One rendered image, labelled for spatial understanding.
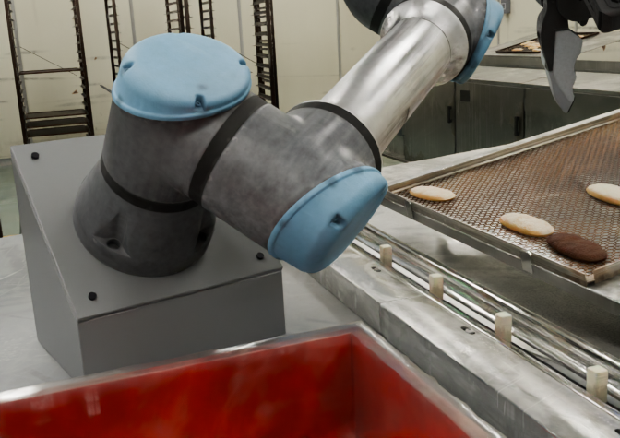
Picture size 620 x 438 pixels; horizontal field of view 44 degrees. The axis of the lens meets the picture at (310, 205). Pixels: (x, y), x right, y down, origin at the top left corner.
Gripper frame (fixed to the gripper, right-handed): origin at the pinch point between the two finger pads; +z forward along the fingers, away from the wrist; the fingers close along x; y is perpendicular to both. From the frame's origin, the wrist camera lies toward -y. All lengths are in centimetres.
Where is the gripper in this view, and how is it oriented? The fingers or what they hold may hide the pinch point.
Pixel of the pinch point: (610, 91)
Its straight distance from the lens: 80.3
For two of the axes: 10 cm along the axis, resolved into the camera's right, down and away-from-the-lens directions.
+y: -0.7, -5.4, 8.4
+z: 3.5, 7.8, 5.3
